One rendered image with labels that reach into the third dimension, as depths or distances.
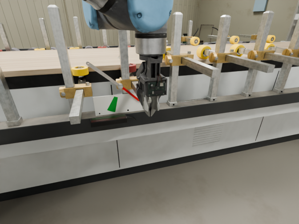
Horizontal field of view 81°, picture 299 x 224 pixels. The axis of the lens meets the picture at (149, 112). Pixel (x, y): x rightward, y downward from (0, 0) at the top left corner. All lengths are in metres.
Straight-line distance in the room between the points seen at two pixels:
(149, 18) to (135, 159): 1.19
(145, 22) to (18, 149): 0.92
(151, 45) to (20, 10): 4.34
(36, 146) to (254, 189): 1.47
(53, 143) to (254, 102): 1.18
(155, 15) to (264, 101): 1.09
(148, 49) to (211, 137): 1.18
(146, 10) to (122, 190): 1.28
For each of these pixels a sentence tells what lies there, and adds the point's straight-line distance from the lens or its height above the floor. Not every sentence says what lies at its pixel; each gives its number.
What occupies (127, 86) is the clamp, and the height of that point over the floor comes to 0.84.
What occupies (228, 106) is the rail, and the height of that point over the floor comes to 0.67.
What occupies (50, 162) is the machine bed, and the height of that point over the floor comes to 0.28.
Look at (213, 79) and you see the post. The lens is 1.04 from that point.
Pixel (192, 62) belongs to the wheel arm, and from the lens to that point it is 0.80.
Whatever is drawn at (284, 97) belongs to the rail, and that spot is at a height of 0.68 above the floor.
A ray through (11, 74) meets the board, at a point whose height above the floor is 0.88.
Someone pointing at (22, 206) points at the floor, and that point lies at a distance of 1.60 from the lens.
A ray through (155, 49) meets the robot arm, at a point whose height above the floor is 1.04.
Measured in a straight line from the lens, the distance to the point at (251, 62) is 0.91.
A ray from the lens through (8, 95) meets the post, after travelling 0.94.
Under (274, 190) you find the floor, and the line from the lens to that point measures 1.70.
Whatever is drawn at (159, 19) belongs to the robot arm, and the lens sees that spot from 0.33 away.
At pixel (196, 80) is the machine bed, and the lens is 1.25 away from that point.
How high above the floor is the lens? 1.11
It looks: 27 degrees down
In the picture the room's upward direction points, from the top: straight up
